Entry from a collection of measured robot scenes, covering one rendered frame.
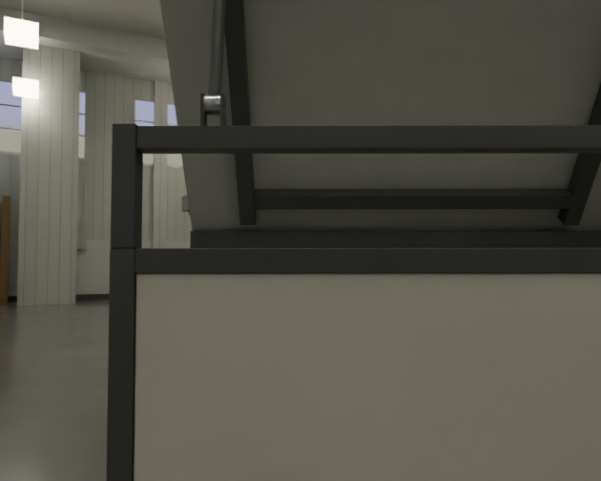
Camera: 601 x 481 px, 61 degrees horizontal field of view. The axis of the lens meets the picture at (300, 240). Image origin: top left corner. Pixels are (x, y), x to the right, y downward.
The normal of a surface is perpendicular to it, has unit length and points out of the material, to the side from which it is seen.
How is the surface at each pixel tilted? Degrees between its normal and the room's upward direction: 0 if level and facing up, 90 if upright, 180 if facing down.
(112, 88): 90
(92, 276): 90
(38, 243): 90
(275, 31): 126
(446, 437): 90
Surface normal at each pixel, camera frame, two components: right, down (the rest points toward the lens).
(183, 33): 0.00, 0.55
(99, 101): 0.45, -0.04
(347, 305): 0.00, -0.04
